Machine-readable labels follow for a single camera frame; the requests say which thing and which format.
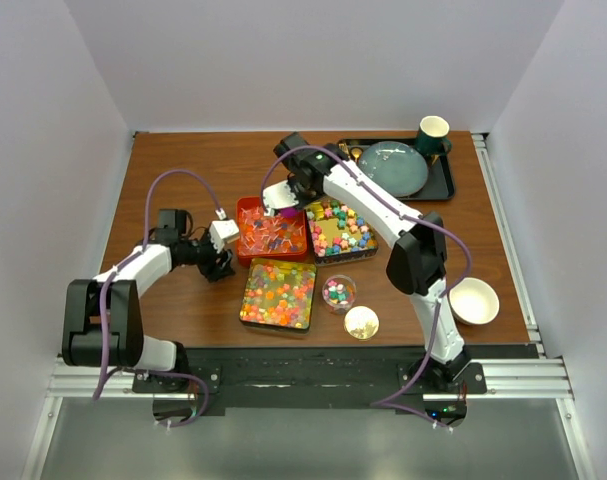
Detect purple plastic scoop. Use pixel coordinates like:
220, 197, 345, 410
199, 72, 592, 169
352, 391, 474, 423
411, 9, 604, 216
279, 207, 301, 218

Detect clear plastic jar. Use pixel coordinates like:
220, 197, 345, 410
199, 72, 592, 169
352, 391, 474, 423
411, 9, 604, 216
321, 274, 357, 314

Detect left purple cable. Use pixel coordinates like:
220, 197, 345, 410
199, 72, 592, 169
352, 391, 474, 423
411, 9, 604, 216
91, 169, 229, 429

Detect aluminium frame rail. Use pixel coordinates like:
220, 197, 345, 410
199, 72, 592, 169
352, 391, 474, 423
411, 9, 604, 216
46, 358, 574, 399

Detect blue ceramic plate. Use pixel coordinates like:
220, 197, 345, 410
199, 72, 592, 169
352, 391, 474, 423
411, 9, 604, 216
357, 141, 429, 198

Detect gold spoon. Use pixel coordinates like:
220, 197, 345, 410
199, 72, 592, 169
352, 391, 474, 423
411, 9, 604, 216
349, 147, 363, 162

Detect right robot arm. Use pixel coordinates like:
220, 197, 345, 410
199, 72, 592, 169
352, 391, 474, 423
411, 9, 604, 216
260, 132, 471, 393

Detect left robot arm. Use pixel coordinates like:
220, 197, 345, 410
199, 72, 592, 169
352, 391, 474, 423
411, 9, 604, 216
61, 209, 240, 399

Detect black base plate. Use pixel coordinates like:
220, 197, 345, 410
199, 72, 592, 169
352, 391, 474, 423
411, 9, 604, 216
132, 346, 487, 421

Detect purple cable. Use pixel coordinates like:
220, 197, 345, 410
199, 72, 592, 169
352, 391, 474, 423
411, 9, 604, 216
91, 169, 229, 429
260, 145, 474, 416

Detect candy tin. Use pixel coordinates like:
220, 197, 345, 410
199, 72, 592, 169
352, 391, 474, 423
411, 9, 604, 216
305, 197, 379, 266
239, 258, 317, 334

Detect white paper bowl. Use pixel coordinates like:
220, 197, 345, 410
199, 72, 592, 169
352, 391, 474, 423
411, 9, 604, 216
448, 277, 500, 326

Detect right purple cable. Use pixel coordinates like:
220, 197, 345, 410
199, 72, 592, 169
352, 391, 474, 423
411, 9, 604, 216
260, 145, 474, 416

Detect dark green cup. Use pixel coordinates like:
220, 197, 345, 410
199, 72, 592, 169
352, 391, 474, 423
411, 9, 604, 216
414, 115, 452, 157

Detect black serving tray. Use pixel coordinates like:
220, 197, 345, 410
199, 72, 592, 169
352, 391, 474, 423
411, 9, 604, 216
337, 138, 456, 201

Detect orange candy box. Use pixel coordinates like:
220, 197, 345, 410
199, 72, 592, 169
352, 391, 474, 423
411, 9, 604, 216
236, 197, 308, 267

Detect gold jar lid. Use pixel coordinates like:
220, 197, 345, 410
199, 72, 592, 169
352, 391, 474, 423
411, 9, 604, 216
344, 306, 380, 341

